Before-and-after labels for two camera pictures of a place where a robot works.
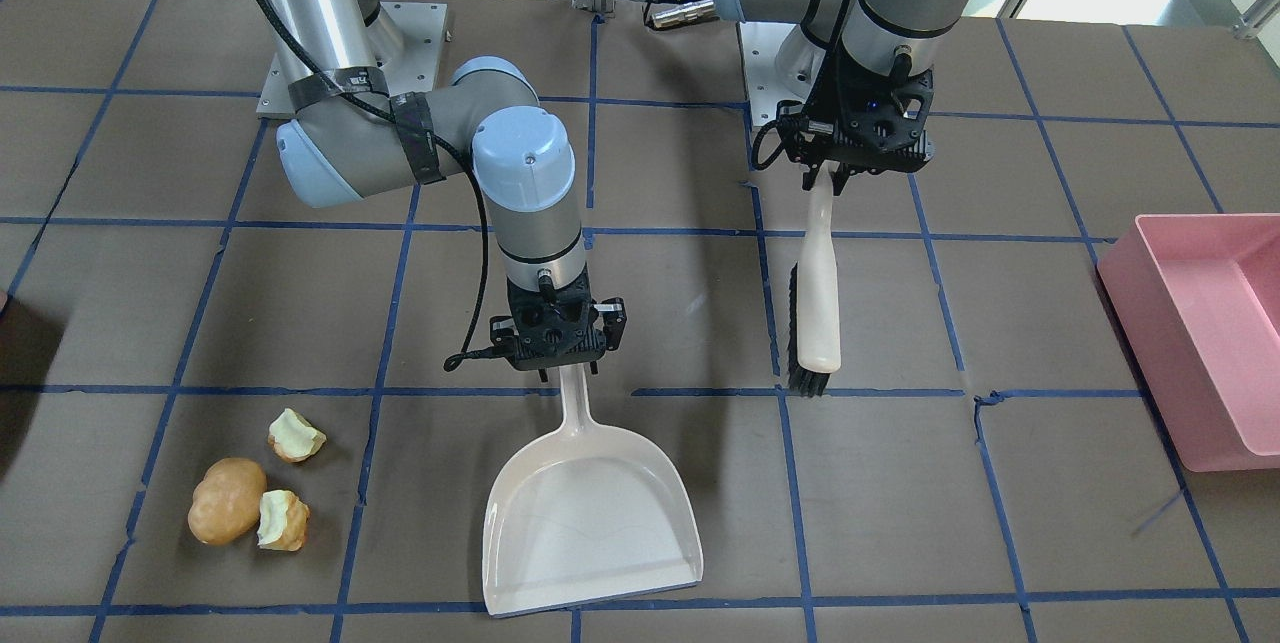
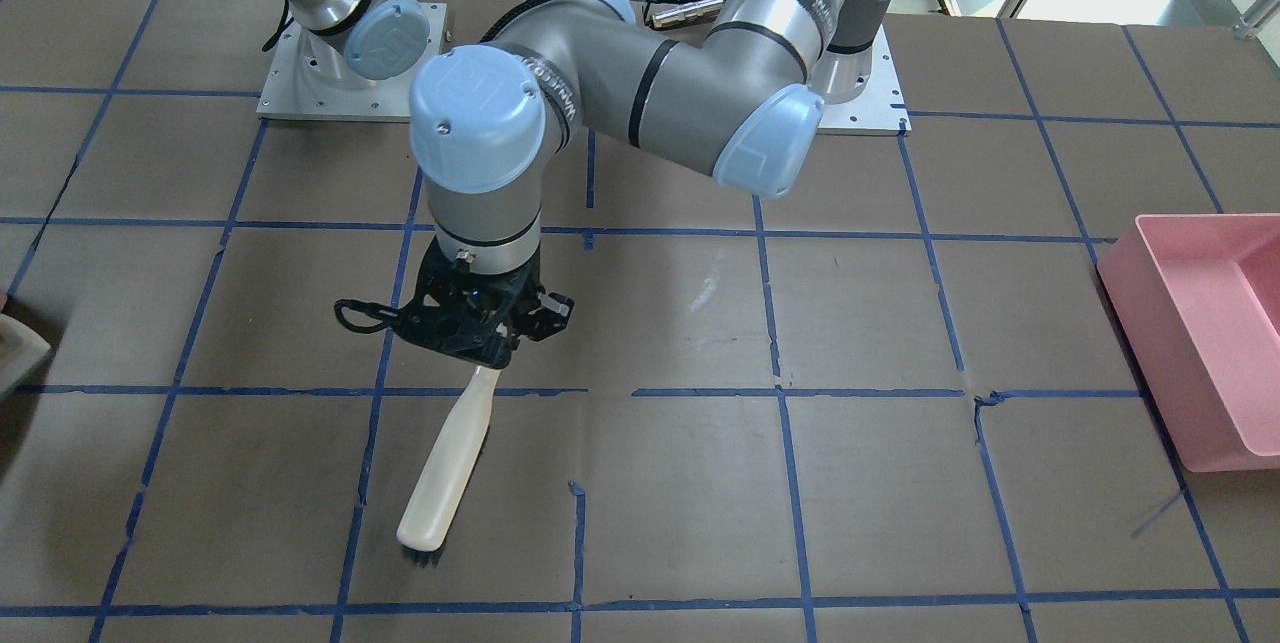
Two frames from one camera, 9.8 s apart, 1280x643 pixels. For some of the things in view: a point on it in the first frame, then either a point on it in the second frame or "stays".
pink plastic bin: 1195,302 stays
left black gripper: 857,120 → 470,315
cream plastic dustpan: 586,513 → 20,345
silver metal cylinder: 700,10 stays
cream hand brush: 815,332 → 422,525
